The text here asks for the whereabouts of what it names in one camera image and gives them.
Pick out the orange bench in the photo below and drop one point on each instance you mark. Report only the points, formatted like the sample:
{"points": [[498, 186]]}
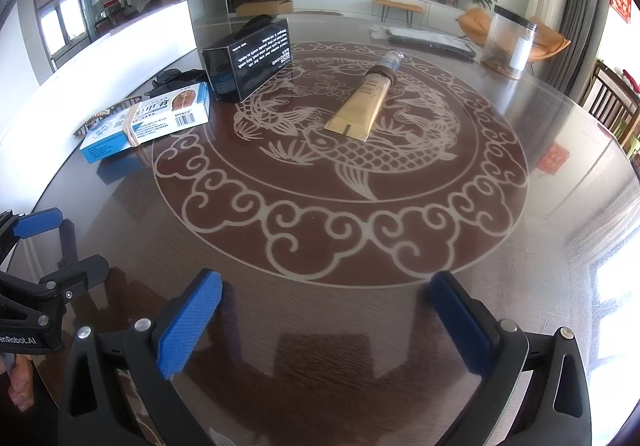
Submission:
{"points": [[400, 4]]}

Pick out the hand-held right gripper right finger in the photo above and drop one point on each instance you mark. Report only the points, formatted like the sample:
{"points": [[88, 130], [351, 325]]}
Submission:
{"points": [[462, 326]]}

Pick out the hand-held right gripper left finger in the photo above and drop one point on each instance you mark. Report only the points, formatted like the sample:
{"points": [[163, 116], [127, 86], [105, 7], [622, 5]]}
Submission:
{"points": [[190, 321]]}

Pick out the wooden chair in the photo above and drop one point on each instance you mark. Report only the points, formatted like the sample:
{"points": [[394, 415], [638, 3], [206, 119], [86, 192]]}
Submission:
{"points": [[612, 101]]}

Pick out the pearl hair claw clip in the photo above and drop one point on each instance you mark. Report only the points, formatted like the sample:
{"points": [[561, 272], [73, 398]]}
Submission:
{"points": [[95, 119]]}

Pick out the gold cosmetic tube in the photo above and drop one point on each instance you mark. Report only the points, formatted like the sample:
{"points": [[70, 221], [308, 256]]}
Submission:
{"points": [[360, 101]]}

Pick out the clear plastic jar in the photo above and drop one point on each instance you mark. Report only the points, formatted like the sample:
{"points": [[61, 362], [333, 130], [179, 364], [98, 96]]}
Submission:
{"points": [[505, 41]]}

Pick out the orange lounge chair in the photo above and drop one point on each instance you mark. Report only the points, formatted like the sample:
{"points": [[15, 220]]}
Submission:
{"points": [[550, 39], [475, 21]]}

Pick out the brown cardboard box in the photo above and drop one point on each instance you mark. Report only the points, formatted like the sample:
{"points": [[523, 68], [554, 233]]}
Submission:
{"points": [[265, 7]]}

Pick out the red paper square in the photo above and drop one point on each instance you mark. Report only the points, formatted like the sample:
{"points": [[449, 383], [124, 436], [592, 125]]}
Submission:
{"points": [[554, 159]]}

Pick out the person's left hand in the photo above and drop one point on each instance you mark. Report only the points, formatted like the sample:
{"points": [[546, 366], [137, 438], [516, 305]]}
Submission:
{"points": [[22, 381]]}

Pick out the blue white medicine box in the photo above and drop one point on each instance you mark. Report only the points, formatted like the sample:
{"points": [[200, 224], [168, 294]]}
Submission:
{"points": [[165, 119]]}

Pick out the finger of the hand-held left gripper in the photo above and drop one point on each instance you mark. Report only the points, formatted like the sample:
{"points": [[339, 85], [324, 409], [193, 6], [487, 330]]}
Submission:
{"points": [[80, 273], [35, 223]]}

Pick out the grey curtain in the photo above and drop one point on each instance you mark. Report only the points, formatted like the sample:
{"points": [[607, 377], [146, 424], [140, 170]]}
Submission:
{"points": [[582, 16]]}

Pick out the glossy black hair clip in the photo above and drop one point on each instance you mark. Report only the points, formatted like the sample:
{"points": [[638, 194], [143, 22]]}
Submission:
{"points": [[255, 24]]}

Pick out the black flower hair clip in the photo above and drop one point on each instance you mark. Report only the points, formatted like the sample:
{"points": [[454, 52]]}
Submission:
{"points": [[175, 79]]}

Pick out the black printed carton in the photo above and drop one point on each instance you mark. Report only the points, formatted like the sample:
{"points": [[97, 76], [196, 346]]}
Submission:
{"points": [[255, 61]]}

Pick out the red window decoration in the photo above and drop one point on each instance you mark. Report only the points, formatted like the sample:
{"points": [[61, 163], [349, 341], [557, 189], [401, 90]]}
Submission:
{"points": [[621, 1]]}

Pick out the dark fish-pattern desktop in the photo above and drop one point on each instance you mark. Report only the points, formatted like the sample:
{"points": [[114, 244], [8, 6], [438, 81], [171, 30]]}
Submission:
{"points": [[350, 326]]}

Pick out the flat dark plastic bag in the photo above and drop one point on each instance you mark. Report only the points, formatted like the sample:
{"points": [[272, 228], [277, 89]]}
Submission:
{"points": [[425, 39]]}

